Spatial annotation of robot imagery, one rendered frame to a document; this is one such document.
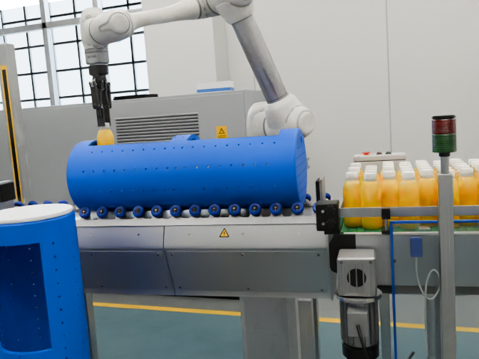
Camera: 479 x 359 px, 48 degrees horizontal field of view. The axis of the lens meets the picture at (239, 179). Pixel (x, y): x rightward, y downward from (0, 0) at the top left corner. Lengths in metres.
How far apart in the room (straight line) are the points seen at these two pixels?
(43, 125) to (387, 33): 2.80
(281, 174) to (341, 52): 2.96
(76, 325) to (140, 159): 0.61
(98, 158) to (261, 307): 1.08
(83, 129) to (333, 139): 2.07
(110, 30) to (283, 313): 1.47
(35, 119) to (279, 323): 2.60
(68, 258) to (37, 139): 2.68
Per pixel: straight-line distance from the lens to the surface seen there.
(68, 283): 1.81
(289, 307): 2.60
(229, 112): 3.59
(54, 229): 1.75
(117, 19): 2.00
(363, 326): 1.66
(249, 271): 1.96
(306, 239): 1.86
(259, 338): 2.70
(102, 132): 2.17
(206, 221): 1.95
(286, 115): 2.35
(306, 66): 4.74
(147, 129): 3.85
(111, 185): 2.04
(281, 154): 1.83
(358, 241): 1.75
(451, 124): 1.55
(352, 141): 4.68
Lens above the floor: 1.31
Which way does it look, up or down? 7 degrees down
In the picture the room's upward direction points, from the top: 4 degrees counter-clockwise
